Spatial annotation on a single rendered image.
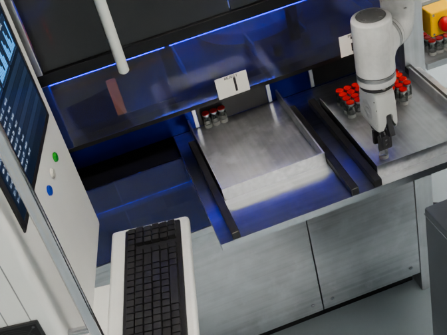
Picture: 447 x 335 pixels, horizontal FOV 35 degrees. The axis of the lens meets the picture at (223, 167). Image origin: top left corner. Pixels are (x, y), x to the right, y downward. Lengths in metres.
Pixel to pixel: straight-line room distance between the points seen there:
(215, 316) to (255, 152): 0.69
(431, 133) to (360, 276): 0.77
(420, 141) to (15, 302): 0.98
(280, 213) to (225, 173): 0.22
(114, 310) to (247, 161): 0.49
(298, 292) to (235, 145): 0.68
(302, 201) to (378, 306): 0.99
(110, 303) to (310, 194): 0.52
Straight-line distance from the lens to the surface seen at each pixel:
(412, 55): 2.03
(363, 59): 1.53
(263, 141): 1.85
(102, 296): 1.69
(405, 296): 2.59
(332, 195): 1.64
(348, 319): 2.54
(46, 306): 1.38
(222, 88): 1.84
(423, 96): 1.93
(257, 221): 1.61
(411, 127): 1.81
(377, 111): 1.58
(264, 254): 2.20
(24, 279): 1.34
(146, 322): 1.55
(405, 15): 1.58
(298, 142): 1.82
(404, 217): 2.34
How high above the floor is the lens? 1.94
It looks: 36 degrees down
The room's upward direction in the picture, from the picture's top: 15 degrees counter-clockwise
